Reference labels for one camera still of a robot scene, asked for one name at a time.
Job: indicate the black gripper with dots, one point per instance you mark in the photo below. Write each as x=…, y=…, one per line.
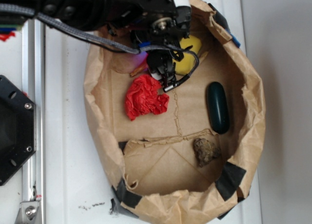
x=158, y=25

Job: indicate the orange spiral conch shell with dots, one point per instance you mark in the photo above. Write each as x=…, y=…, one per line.
x=139, y=70

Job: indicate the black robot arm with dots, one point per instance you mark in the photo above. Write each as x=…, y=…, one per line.
x=85, y=20

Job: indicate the yellow sponge piece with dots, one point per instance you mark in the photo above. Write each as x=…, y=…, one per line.
x=184, y=66

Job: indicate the crumpled red paper ball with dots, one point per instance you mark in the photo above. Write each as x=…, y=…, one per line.
x=142, y=98

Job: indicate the dark green oval case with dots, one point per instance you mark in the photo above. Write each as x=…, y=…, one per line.
x=218, y=108

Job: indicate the brown paper bag tray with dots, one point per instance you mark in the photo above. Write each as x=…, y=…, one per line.
x=150, y=162

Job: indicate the brown rough rock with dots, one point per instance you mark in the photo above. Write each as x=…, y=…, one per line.
x=205, y=151

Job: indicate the aluminium extrusion rail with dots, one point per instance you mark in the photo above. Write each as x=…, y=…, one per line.
x=33, y=84

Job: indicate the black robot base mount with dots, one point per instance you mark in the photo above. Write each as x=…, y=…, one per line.
x=17, y=129

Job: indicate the metal corner bracket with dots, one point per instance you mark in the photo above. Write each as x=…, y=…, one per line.
x=29, y=213

